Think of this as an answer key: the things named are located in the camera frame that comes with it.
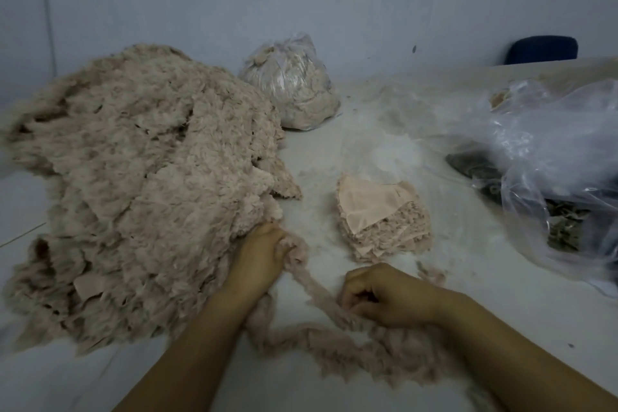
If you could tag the beige fur pile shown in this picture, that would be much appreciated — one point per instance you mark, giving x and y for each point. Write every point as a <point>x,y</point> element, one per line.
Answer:
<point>502,96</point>

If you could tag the beige scrap strips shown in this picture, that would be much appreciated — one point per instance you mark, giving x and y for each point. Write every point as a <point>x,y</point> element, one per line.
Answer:
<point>328,325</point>

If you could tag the large pile beige fabric scraps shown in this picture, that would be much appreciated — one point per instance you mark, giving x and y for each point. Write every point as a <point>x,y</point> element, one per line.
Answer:
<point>145,185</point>

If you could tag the clear bag of beige scraps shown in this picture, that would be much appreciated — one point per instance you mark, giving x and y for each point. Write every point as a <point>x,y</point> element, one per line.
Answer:
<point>292,83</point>

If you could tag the person's right forearm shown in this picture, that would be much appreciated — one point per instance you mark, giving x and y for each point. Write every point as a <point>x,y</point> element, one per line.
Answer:
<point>526,363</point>

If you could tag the large clear plastic bag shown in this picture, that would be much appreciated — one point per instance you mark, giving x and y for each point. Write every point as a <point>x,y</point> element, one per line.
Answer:
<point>560,146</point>

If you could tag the person's left hand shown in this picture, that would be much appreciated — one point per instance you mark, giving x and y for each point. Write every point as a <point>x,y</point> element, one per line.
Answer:
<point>256,262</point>

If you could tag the person's right hand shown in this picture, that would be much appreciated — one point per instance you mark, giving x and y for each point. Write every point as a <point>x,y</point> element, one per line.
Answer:
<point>391,296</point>

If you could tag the blue chair back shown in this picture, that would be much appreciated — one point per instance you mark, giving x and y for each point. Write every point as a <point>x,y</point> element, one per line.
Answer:
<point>542,50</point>

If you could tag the person's left forearm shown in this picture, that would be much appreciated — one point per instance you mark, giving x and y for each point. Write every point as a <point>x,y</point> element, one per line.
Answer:
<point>183,363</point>

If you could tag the stack of sorted beige pieces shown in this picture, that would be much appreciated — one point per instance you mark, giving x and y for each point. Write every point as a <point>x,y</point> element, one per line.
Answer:
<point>378,214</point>

